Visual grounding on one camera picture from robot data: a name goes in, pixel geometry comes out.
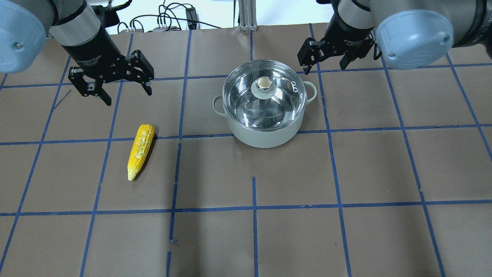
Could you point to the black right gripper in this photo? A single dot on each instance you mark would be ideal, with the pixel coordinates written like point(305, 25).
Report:
point(347, 35)

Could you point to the aluminium frame post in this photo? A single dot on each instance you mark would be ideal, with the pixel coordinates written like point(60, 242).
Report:
point(247, 15)

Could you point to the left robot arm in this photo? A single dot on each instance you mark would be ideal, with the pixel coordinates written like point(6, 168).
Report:
point(80, 28)

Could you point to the glass pot lid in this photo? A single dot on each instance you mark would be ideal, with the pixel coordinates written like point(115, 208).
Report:
point(264, 95)

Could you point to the grey-green cooking pot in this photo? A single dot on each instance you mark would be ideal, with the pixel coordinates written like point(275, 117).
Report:
point(268, 139)

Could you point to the yellow corn cob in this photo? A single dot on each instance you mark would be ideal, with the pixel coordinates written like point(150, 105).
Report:
point(140, 149)

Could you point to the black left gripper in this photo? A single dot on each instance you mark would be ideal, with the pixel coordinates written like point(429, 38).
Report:
point(89, 49)

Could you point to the black power adapter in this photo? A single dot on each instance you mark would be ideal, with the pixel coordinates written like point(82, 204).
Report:
point(192, 18)

